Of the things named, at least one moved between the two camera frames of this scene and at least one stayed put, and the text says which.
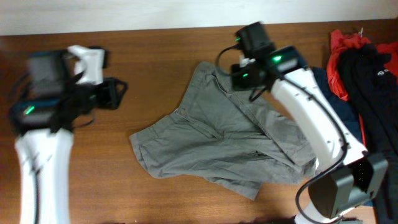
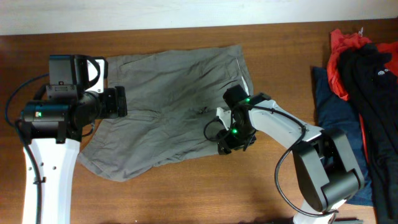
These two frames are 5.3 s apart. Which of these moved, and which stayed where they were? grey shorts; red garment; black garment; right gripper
Moved: right gripper; grey shorts
Stayed: black garment; red garment
